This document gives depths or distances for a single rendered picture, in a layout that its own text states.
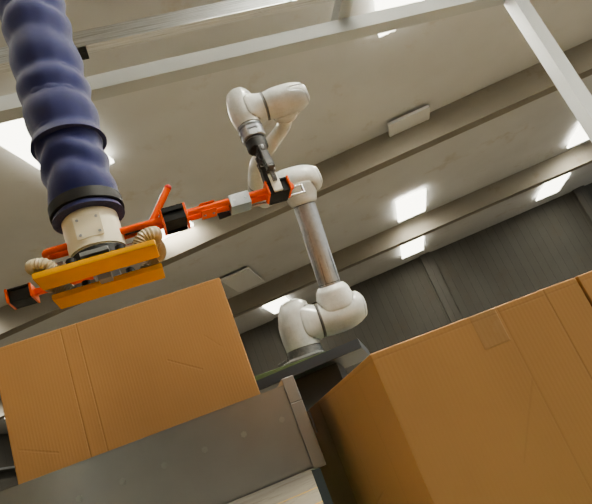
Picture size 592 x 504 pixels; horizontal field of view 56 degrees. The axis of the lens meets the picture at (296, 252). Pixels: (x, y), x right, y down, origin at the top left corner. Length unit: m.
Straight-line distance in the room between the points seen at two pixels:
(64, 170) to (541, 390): 1.44
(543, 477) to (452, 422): 0.15
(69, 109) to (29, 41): 0.30
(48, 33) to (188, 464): 1.49
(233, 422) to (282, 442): 0.12
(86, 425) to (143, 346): 0.23
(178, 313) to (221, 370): 0.19
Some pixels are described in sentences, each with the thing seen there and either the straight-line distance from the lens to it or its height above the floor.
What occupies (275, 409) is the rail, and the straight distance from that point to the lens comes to 1.32.
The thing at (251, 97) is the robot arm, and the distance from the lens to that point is 2.02.
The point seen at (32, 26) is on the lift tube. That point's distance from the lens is 2.20.
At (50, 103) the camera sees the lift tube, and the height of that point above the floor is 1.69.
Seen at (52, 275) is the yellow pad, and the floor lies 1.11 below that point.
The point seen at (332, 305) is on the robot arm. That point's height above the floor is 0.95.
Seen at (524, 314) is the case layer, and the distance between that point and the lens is 1.01.
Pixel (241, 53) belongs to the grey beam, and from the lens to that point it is 4.30.
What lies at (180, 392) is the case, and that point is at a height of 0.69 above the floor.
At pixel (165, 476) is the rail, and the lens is 1.32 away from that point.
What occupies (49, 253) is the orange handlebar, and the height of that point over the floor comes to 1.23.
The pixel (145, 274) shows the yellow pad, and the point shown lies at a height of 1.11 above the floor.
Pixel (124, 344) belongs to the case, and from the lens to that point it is 1.53.
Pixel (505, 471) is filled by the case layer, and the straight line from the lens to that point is 0.95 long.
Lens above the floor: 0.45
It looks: 18 degrees up
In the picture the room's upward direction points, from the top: 22 degrees counter-clockwise
